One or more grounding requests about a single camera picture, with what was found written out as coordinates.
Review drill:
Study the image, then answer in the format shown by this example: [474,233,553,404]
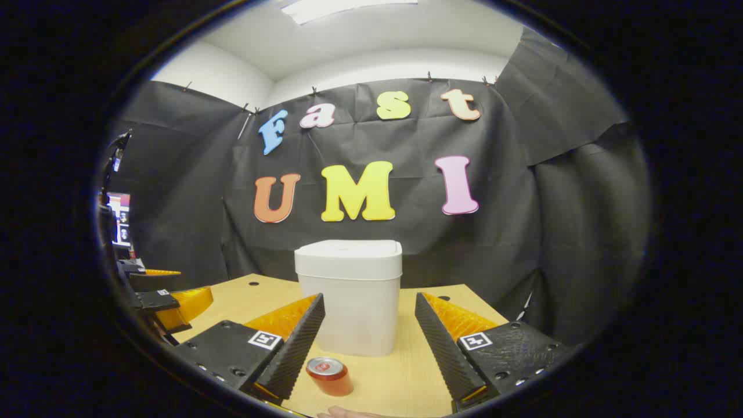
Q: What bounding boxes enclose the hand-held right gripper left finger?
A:
[173,293,326,406]

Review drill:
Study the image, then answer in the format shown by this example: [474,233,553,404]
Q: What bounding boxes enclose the red pop can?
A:
[306,356,354,397]

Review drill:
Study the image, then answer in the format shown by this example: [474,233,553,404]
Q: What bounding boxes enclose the white desktop garbage bin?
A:
[294,240,403,357]

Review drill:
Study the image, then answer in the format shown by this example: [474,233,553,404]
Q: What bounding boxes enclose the black backdrop cloth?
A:
[107,26,651,349]

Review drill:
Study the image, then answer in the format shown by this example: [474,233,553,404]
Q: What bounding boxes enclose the wooden desktop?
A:
[171,274,511,418]

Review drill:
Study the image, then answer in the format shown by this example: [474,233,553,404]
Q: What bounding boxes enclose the ceiling light panel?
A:
[282,0,419,25]

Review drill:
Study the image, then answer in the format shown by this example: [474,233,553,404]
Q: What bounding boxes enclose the computer monitor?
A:
[106,192,132,249]

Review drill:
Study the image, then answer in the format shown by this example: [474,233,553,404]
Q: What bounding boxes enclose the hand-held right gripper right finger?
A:
[414,292,581,413]

